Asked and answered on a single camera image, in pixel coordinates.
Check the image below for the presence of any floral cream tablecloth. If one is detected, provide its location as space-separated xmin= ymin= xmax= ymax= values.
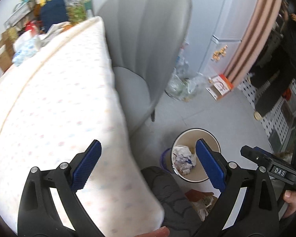
xmin=0 ymin=17 xmax=164 ymax=236

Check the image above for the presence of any beige round trash bin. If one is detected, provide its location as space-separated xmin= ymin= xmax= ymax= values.
xmin=170 ymin=128 xmax=221 ymax=183

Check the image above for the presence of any clear bag of bottles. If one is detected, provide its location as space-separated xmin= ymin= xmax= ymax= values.
xmin=165 ymin=70 xmax=210 ymax=102

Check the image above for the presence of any grey upholstered chair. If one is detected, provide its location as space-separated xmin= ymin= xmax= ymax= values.
xmin=98 ymin=0 xmax=192 ymax=134

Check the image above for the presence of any orange white cardboard box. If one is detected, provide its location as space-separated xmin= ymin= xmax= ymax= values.
xmin=206 ymin=74 xmax=234 ymax=101

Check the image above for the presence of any crumpled printed paper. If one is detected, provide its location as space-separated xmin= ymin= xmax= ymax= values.
xmin=173 ymin=145 xmax=197 ymax=176

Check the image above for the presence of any navy lunch bag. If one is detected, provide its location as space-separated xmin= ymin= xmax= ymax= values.
xmin=40 ymin=0 xmax=69 ymax=33

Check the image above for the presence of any red round ornament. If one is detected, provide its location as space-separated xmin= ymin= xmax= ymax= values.
xmin=24 ymin=22 xmax=40 ymax=36

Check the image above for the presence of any clear patterned drink bottle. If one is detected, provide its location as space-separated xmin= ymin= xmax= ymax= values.
xmin=64 ymin=0 xmax=86 ymax=25

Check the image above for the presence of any person's right hand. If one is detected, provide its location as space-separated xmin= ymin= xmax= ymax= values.
xmin=283 ymin=190 xmax=296 ymax=218

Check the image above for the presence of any person's dark trouser leg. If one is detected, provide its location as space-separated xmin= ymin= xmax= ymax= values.
xmin=141 ymin=166 xmax=202 ymax=237

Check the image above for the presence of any black wire basket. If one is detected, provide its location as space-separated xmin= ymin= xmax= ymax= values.
xmin=4 ymin=0 xmax=36 ymax=29

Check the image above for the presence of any open cardboard box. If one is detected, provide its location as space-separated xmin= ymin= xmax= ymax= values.
xmin=0 ymin=31 xmax=15 ymax=72

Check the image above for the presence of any blue Thick tissue box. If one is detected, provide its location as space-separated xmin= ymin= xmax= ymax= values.
xmin=12 ymin=31 xmax=41 ymax=66

